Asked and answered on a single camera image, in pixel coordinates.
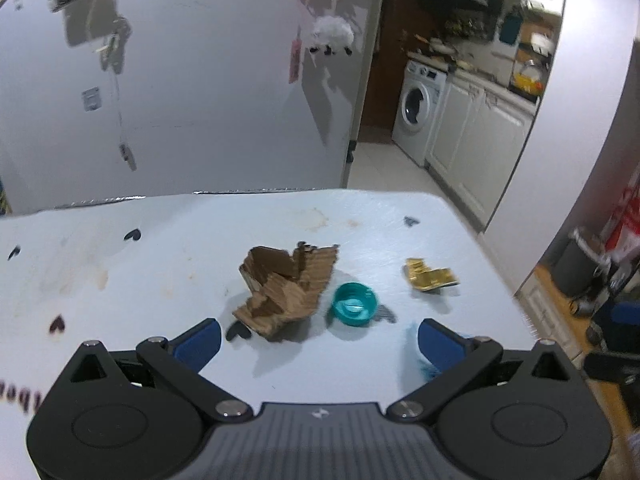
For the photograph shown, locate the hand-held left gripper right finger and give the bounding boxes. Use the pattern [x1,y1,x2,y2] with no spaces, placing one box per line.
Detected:
[385,317,583,419]

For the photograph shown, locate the teal hanging item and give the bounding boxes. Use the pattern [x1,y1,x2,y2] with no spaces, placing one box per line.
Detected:
[500,7,522,45]

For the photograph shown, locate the pink hanging tag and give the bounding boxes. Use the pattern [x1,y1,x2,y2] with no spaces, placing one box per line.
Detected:
[288,37,302,84]

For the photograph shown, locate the torn brown cardboard piece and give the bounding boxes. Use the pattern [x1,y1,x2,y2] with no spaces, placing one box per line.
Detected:
[232,243,341,343]

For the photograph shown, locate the white sheep plush toy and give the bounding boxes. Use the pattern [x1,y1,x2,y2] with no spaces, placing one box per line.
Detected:
[306,15,355,57]

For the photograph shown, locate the dark grey bucket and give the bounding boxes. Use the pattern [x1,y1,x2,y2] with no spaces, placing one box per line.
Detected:
[554,227,604,297]

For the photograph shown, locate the white washing machine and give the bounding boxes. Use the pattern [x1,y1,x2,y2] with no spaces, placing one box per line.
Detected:
[391,59,448,168]

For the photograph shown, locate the yellow bag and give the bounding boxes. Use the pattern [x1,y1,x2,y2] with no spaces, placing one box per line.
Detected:
[510,60,547,99]

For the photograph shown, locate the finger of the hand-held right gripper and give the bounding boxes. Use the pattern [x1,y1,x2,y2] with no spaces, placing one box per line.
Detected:
[584,351,640,386]

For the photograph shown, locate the red and white plastic bag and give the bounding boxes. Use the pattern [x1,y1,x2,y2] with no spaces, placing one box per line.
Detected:
[605,185,640,262]

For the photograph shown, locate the white kitchen cabinets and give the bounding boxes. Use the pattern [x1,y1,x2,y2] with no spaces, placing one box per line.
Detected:
[425,72,541,233]

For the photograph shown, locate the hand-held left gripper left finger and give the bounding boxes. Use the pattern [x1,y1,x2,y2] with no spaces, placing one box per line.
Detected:
[67,319,253,419]

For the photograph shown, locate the gold foil wrapper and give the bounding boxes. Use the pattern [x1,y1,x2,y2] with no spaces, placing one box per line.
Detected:
[402,257,460,292]

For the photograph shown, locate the teal bottle cap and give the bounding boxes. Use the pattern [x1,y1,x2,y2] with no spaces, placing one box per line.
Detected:
[331,282,377,326]

